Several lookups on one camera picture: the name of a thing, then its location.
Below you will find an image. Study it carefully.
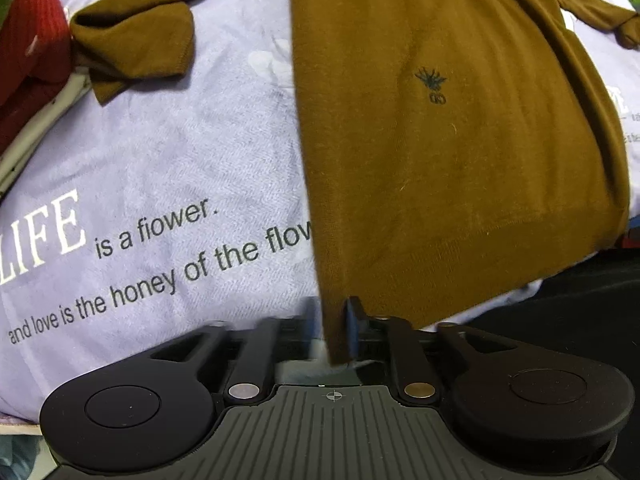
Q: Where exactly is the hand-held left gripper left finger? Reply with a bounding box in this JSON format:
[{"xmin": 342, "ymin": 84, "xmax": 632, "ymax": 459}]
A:
[{"xmin": 150, "ymin": 297, "xmax": 326, "ymax": 406}]

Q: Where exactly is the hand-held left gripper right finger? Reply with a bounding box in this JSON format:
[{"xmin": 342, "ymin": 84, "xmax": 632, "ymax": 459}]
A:
[{"xmin": 345, "ymin": 296, "xmax": 521, "ymax": 406}]

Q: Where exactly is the brown knit sweater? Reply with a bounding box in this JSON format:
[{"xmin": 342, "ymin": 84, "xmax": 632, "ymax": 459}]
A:
[{"xmin": 69, "ymin": 0, "xmax": 640, "ymax": 366}]

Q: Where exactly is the lavender printed blanket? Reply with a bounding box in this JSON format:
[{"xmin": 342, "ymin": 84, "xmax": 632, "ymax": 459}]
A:
[{"xmin": 0, "ymin": 0, "xmax": 640, "ymax": 426}]

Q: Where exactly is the red knit garment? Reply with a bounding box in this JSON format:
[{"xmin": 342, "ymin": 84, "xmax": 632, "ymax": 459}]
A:
[{"xmin": 0, "ymin": 0, "xmax": 76, "ymax": 153}]

